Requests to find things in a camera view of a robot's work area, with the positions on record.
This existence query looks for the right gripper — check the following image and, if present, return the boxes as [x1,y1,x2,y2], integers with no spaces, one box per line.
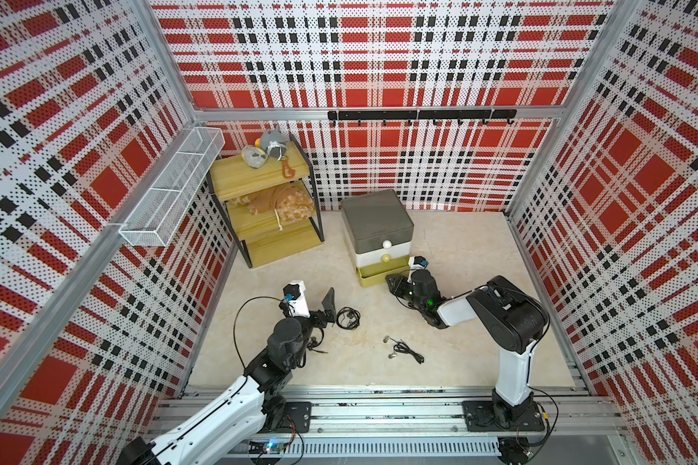
[386,272,426,311]

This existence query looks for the black braided earphones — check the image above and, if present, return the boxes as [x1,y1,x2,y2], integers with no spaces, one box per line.
[337,306,362,331]

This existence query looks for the white drawer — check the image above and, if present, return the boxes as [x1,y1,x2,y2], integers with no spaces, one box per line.
[353,242,411,269]

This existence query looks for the grey top drawer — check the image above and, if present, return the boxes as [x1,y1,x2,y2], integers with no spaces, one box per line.
[340,189,414,254]

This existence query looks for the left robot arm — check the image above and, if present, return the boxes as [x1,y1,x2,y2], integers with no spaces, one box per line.
[116,281,337,464]

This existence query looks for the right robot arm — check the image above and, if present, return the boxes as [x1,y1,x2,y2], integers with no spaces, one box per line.
[386,269,550,432]

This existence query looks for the three-drawer storage cabinet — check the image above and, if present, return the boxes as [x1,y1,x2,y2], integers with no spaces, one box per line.
[340,189,415,288]

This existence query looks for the brown plush bear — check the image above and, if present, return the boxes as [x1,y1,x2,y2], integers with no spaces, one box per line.
[230,181,315,226]

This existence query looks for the wooden three-tier shelf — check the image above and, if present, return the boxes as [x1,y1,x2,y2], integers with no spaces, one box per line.
[207,130,325,269]

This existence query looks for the orange carabiner toy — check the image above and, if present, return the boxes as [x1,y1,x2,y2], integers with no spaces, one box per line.
[281,158,296,180]

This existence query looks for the green circuit board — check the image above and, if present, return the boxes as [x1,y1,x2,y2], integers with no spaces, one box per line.
[248,439,289,456]

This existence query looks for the grey plush toy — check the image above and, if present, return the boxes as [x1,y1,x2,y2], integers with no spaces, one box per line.
[256,129,288,160]

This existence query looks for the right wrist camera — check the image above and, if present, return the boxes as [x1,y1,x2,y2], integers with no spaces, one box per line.
[408,256,428,271]

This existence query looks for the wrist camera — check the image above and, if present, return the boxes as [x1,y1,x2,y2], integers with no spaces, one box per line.
[408,256,428,271]
[279,280,310,318]

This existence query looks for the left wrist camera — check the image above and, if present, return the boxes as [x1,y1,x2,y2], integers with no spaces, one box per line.
[279,280,310,318]

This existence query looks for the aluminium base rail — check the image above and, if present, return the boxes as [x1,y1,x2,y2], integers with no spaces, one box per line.
[150,384,635,460]

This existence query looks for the black wall hook rail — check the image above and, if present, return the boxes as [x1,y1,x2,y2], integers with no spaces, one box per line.
[327,108,518,123]

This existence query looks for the white wire mesh basket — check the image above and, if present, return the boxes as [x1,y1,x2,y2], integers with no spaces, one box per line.
[119,126,224,247]

